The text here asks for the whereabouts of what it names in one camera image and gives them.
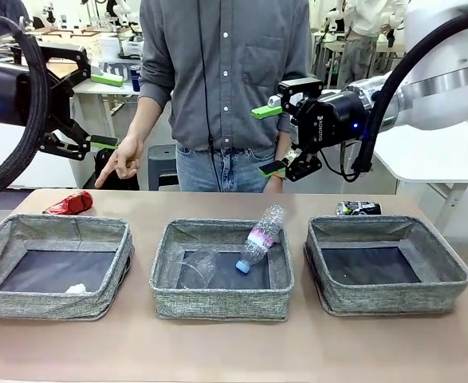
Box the bystander in white shirt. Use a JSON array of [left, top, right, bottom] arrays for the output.
[[336, 0, 410, 90]]

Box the crushed black can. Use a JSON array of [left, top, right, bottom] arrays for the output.
[[336, 200, 383, 217]]

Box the crushed red can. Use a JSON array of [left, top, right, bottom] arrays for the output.
[[41, 190, 96, 217]]

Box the person's right forearm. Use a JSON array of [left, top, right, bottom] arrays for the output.
[[128, 94, 174, 149]]

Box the white background desk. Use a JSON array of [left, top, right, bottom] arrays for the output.
[[313, 31, 407, 89]]

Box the left arm black cable sleeve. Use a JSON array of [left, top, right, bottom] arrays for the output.
[[0, 15, 52, 205]]

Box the blue drink can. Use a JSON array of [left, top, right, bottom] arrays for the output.
[[129, 65, 143, 93]]

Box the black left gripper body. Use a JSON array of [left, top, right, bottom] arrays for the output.
[[0, 65, 29, 126]]

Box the grey fabric basket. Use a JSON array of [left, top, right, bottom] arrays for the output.
[[149, 218, 295, 322], [304, 215, 468, 318], [0, 213, 135, 322]]

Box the clear bottle with blue cap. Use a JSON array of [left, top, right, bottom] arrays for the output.
[[235, 203, 287, 277]]

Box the bystander in blue top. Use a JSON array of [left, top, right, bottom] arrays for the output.
[[0, 0, 31, 37]]

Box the white slotted crate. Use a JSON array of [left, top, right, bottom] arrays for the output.
[[37, 30, 102, 51]]

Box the small white mesh basket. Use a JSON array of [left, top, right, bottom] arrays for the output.
[[120, 38, 144, 57]]

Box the person's left hand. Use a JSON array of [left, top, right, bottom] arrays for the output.
[[262, 178, 286, 195]]

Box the person's left forearm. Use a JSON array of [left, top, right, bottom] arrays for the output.
[[272, 129, 297, 161]]

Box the clear plastic cup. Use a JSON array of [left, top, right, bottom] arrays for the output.
[[179, 247, 219, 290]]

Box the grey plastic stool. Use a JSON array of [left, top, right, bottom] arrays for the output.
[[147, 144, 179, 192]]

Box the white background table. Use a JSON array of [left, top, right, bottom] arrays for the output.
[[72, 81, 141, 133]]

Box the person's right hand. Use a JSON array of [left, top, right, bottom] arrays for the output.
[[94, 134, 145, 189]]

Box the white plastic tub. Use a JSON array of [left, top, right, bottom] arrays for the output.
[[99, 35, 120, 62]]

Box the person in grey shirt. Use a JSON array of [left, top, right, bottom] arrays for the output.
[[137, 0, 318, 195]]

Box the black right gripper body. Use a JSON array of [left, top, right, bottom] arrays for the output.
[[297, 91, 372, 155]]

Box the clear printed storage box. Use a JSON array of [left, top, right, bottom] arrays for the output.
[[96, 60, 133, 81]]

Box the thin black cord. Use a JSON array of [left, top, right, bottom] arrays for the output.
[[199, 0, 223, 193]]

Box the black backpack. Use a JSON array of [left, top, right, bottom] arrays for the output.
[[82, 148, 140, 192]]

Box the wooden top table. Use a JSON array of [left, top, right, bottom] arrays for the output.
[[0, 55, 99, 189]]

